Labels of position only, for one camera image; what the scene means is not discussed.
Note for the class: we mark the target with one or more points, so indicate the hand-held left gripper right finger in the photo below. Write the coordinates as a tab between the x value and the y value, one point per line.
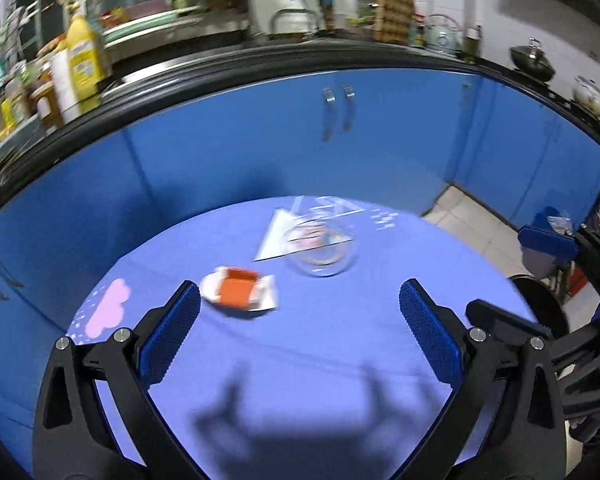
430	330

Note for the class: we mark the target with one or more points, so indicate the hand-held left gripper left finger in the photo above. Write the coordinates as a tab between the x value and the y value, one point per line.
172	330

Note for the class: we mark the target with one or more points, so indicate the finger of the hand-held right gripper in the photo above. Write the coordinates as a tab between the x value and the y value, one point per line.
505	320
547	244

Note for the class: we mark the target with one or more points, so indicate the black trash bin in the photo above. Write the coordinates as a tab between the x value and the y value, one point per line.
545	305

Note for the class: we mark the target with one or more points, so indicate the small orange carton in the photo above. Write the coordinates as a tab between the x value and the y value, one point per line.
237	292

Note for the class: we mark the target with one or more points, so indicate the grey bin with blue bag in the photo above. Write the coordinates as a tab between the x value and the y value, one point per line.
535	265

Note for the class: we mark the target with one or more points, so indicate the clear glass dish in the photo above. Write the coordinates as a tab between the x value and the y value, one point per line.
300	266

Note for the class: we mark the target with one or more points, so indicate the white ceramic pot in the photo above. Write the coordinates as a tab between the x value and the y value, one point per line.
587	95

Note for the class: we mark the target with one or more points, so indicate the dark wok with lid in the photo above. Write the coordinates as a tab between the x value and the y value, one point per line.
532	62

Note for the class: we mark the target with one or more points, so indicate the blue kitchen cabinets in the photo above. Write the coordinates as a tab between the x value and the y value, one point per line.
230	145

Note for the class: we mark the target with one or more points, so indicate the glass oil bottle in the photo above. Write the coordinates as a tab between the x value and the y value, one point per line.
472	41

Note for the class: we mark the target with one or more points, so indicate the pale green kettle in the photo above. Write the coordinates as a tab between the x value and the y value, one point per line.
442	37

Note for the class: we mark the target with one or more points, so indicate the jar with red lid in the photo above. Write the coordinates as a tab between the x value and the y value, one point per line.
419	30

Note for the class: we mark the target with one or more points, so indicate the amber jar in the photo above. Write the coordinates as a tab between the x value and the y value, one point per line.
45	105

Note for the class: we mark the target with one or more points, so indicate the black kitchen countertop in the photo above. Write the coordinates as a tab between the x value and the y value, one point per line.
205	67

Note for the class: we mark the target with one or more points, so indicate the checkered cutting board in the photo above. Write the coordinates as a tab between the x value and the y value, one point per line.
392	5

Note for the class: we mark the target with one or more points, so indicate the yellow detergent bottle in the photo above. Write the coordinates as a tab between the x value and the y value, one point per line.
82	57

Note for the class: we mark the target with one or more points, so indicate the dish rack tray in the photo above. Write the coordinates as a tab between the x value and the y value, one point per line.
150	26

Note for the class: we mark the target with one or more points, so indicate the chrome sink faucet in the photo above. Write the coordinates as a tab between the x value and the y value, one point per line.
287	15

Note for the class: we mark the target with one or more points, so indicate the white sink basin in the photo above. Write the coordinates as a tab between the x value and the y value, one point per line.
265	5

